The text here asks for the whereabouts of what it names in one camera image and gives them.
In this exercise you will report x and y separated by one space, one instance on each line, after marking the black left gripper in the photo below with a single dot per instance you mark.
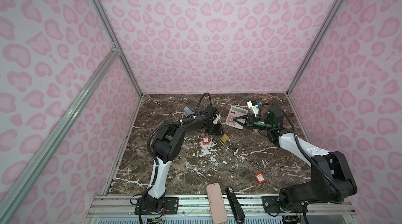
218 129

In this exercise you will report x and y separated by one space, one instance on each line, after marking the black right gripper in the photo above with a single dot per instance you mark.
250 118

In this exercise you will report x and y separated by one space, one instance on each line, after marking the brass padlock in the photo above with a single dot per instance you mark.
224 138

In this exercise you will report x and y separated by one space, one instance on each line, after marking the red padlock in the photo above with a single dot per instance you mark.
205 140
259 177

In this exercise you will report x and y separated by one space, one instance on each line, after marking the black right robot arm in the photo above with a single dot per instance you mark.
331 178

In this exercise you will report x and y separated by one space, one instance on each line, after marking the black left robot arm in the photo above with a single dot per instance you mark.
164 146

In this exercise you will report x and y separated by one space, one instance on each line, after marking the pink calculator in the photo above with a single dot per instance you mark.
235 112

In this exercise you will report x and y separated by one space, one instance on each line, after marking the blue stapler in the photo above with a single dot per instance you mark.
187 112

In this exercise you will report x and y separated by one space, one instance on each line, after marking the pink case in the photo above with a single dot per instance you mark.
216 204

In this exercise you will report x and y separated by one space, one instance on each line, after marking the black stapler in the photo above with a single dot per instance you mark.
236 207

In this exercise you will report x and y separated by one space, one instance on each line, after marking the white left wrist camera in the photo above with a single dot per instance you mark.
216 119

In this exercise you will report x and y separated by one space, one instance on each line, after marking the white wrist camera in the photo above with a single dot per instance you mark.
254 106
216 119

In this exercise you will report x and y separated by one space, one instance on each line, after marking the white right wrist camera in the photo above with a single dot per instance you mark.
254 106

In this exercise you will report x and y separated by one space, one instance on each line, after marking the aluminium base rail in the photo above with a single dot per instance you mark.
194 209

